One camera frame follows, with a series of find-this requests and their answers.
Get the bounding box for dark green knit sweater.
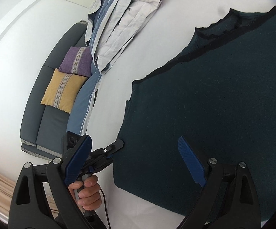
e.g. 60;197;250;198
113;6;276;220

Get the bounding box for left hand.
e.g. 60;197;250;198
68;175;102;211

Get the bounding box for dark grey headboard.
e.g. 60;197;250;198
20;20;90;160

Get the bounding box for yellow cushion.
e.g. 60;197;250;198
41;68;88;113

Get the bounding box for purple cushion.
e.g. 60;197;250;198
58;47;92;77

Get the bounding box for black camera box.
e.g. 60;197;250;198
61;131;81;157

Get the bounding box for black cable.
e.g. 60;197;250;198
99;189;111;229

